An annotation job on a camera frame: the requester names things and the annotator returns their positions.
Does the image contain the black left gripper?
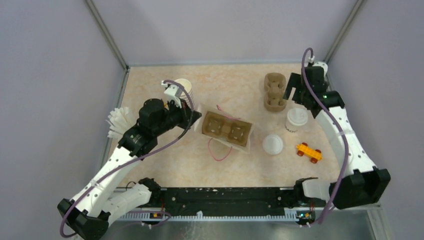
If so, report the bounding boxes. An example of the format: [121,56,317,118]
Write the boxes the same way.
[153,97,202,136]

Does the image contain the white paper coffee cup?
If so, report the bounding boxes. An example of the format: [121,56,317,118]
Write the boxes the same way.
[284,107,309,133]

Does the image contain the cream Cakes paper bag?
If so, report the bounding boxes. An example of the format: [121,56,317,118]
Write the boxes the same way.
[194,103,255,162]

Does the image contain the white plastic cup lid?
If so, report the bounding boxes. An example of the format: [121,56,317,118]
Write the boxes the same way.
[287,107,309,127]

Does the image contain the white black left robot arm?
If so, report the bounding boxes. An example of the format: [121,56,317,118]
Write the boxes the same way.
[57,98,201,240]

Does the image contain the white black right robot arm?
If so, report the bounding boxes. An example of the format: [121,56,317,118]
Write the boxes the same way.
[283,66,391,210]

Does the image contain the brown pulp cup carrier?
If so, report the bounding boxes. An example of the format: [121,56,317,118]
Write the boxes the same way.
[263,72,287,112]

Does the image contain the stack of white paper cups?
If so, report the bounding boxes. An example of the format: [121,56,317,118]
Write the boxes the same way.
[175,78,195,105]

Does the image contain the stack of translucent lids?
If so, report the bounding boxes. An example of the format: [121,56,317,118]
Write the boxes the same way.
[262,134,284,156]

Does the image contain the yellow toy car red wheels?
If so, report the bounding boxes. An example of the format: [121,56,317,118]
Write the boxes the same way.
[296,142,323,164]

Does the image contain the bundle of white paper straws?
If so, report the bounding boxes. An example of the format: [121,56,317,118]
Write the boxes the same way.
[106,107,137,140]

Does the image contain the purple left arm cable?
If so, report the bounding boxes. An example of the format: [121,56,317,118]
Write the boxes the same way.
[58,79,195,238]

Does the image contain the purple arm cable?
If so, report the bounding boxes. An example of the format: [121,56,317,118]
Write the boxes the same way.
[58,79,195,238]
[300,47,350,228]

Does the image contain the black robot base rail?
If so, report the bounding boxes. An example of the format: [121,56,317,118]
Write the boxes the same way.
[129,177,329,218]

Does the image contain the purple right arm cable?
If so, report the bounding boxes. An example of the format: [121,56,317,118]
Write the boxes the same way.
[300,47,350,228]

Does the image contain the grey slotted cable duct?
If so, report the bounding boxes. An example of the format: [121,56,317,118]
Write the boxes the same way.
[119,210,299,222]

